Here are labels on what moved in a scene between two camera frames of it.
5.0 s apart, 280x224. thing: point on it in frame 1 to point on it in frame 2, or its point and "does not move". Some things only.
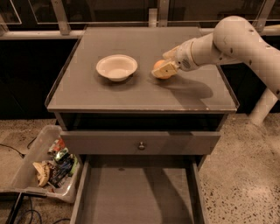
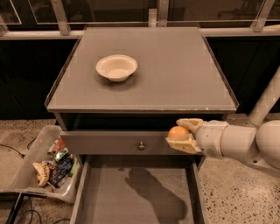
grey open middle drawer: (140, 189) does not move
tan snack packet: (44, 170) does not move
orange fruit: (158, 64) to (178, 132)
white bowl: (117, 67) does not move
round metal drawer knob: (141, 147) does not move
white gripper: (183, 58) to (209, 137)
